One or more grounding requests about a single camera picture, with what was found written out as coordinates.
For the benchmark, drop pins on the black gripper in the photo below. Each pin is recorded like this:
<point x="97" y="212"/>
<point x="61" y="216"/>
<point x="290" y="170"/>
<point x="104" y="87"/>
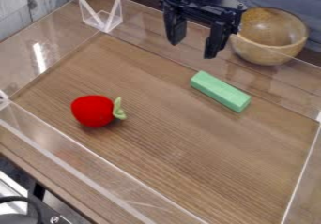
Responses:
<point x="220" y="13"/>

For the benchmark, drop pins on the red plush strawberry toy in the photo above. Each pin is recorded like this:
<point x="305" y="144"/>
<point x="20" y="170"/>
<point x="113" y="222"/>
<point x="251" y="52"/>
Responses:
<point x="95" y="111"/>

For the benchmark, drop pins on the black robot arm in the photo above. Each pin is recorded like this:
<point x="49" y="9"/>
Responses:
<point x="220" y="14"/>

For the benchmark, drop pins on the wooden bowl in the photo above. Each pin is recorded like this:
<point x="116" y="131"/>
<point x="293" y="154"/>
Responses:
<point x="271" y="36"/>

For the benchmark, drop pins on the green rectangular block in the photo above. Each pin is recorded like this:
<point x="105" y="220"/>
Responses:
<point x="219" y="91"/>

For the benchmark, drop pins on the clear acrylic corner bracket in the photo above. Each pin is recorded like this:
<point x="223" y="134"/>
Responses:
<point x="101" y="20"/>

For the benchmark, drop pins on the clear acrylic tray wall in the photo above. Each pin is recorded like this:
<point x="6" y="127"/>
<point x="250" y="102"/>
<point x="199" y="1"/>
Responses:
<point x="97" y="189"/>

